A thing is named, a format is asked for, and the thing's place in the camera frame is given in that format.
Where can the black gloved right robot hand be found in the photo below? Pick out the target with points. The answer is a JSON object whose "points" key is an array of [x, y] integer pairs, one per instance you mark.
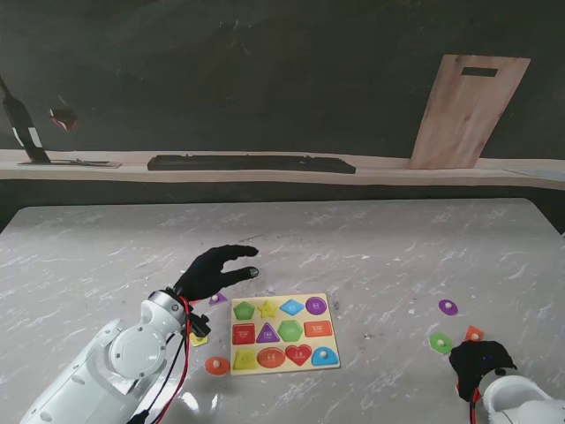
{"points": [[479, 362]]}

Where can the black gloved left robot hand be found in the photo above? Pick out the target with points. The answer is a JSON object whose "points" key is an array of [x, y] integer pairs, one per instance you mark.
{"points": [[203, 276]]}

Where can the wooden shape puzzle board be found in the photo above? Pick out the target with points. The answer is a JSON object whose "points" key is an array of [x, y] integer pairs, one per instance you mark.
{"points": [[287, 330]]}

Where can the blue semicircle puzzle piece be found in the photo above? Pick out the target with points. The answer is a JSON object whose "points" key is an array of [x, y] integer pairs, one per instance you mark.
{"points": [[324, 357]]}

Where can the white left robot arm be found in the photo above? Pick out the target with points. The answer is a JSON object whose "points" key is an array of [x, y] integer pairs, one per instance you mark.
{"points": [[106, 366]]}

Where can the orange rectangle puzzle piece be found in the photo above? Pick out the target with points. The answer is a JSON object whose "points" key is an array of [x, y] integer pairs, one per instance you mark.
{"points": [[473, 334]]}

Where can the purple triangle puzzle piece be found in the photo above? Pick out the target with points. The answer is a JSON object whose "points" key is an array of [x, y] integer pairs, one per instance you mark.
{"points": [[218, 300]]}

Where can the green hexagon puzzle piece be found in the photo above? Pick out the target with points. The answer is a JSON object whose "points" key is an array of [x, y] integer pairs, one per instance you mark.
{"points": [[440, 342]]}

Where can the purple circle puzzle piece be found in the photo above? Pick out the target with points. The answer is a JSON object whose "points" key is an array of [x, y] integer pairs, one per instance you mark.
{"points": [[448, 307]]}

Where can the yellow trapezoid puzzle piece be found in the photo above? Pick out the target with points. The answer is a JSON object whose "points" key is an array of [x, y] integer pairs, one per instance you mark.
{"points": [[198, 341]]}

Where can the orange oval puzzle piece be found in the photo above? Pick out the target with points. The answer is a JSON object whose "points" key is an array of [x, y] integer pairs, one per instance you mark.
{"points": [[217, 366]]}

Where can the wooden cutting board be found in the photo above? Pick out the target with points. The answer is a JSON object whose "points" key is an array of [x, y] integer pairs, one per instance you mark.
{"points": [[468, 115]]}

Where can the long black tray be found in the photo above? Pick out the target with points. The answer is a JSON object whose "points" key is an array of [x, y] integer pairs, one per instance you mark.
{"points": [[251, 163]]}

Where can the light wooden shelf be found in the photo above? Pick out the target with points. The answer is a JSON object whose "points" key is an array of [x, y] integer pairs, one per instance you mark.
{"points": [[88, 171]]}

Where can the wine glass with red wine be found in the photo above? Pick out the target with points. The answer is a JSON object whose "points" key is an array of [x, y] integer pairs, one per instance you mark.
{"points": [[64, 118]]}

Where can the dark wine bottle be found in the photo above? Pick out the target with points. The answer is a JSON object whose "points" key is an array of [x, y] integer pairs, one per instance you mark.
{"points": [[22, 123]]}

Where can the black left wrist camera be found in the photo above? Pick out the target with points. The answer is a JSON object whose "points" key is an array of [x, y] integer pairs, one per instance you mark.
{"points": [[199, 326]]}

